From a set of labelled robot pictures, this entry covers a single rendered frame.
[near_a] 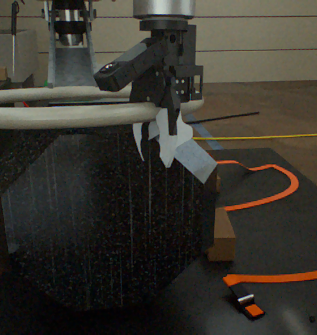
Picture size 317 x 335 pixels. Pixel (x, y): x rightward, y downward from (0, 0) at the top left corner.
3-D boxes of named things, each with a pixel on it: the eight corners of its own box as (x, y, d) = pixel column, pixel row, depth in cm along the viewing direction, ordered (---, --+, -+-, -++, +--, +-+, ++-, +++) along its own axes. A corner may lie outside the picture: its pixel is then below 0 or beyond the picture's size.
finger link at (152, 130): (166, 156, 71) (175, 103, 67) (140, 162, 67) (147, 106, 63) (155, 150, 73) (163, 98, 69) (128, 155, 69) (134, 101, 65)
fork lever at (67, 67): (42, 17, 156) (41, 4, 153) (95, 17, 160) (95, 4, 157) (34, 102, 101) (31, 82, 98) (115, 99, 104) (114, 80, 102)
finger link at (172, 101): (184, 134, 61) (177, 72, 60) (177, 135, 60) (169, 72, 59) (163, 135, 64) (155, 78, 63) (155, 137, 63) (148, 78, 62)
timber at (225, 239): (234, 261, 190) (236, 237, 186) (208, 261, 190) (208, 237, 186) (223, 228, 218) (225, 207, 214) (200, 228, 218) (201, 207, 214)
